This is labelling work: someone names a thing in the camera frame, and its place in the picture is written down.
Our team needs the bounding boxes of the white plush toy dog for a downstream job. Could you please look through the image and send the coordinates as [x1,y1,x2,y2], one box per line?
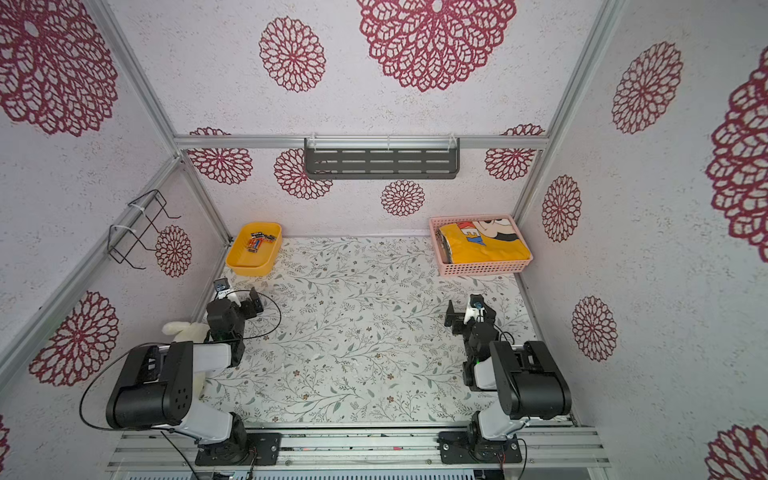
[162,321,209,399]

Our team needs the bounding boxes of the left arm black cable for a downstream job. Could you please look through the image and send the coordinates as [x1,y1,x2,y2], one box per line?
[79,289,283,480]

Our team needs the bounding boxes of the yellow plastic storage box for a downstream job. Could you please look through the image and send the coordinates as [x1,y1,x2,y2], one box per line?
[226,222,283,277]

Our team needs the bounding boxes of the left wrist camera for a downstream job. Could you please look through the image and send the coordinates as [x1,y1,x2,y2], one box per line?
[213,277,233,299]

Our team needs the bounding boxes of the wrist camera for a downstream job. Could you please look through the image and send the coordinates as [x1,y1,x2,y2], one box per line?
[464,294,485,324]
[213,277,233,299]

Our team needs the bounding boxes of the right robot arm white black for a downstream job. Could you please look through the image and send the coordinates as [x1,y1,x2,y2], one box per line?
[438,294,572,466]

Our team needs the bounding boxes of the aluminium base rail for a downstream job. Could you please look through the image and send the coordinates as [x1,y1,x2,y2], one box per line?
[105,426,611,473]

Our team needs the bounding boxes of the grey wall shelf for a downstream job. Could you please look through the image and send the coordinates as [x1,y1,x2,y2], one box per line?
[303,137,460,180]

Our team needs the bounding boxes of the yellow cartoon folded shirt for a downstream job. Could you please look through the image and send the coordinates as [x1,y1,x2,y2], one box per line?
[438,218,531,264]

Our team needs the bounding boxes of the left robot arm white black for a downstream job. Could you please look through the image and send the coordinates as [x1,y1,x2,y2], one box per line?
[105,289,264,466]

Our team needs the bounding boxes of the black wire wall rack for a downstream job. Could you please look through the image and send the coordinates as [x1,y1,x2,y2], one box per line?
[106,189,181,270]

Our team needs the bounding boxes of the pink plastic basket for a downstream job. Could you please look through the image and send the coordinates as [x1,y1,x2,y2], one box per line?
[429,214,534,277]

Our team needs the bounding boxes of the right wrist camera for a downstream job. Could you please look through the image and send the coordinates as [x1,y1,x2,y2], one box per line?
[464,294,485,324]

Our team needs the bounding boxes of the red orange battery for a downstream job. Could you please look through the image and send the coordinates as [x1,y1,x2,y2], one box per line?
[246,232,277,253]

